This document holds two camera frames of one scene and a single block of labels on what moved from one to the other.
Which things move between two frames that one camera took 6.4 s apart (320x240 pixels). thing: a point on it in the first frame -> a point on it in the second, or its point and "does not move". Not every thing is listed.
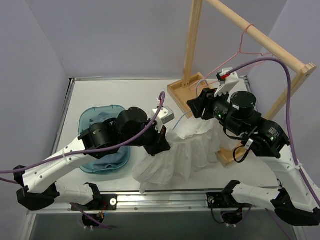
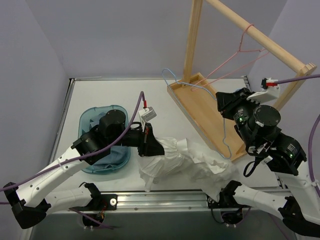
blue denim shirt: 113,158 does not move
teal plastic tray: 115,161 does not move
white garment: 193,146 -> 182,162
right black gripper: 203,104 -> 225,103
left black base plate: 101,202 does not move
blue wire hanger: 196,96 -> 196,131
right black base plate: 221,200 does not move
